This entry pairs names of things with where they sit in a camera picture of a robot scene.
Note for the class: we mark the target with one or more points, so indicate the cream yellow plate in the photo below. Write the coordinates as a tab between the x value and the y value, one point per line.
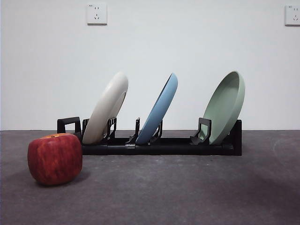
105	107

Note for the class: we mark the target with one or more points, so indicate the red apple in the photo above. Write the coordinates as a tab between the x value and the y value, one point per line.
55	159

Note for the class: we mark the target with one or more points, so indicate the blue plate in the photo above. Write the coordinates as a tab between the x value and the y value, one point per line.
159	110

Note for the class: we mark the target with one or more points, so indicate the black plate rack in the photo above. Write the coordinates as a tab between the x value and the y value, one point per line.
164	150

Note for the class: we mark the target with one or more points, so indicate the green plate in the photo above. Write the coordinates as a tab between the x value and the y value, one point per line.
225	105

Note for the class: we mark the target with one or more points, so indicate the white wall socket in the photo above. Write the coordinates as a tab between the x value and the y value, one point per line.
97	14
293	15

